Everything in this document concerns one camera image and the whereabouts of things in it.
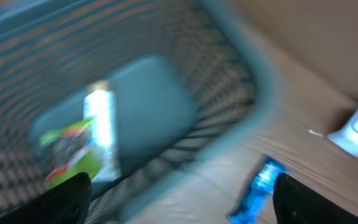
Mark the white paper scrap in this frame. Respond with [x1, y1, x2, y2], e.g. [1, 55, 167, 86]
[308, 129, 324, 138]

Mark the white tube gold cap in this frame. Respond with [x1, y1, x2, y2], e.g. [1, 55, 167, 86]
[83, 80, 121, 182]

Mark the grey plastic basket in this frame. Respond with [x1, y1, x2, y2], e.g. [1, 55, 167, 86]
[0, 0, 275, 223]

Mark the green gummy candy bag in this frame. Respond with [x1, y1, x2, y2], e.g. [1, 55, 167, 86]
[39, 118, 103, 189]

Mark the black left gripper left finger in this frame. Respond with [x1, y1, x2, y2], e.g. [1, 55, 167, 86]
[0, 172, 91, 224]

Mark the blue snack wrapper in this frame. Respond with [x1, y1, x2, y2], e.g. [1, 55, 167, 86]
[228, 157, 287, 224]

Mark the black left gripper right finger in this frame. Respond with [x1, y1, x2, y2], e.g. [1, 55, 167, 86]
[273, 173, 358, 224]

